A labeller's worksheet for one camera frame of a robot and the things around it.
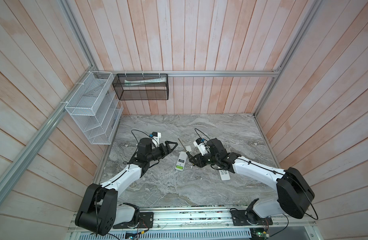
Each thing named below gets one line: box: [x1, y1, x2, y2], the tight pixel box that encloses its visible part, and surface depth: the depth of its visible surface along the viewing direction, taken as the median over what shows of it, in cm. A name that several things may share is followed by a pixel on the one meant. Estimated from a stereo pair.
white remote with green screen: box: [175, 151, 188, 172], surface depth 94 cm
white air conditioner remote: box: [218, 169, 231, 181], surface depth 89 cm
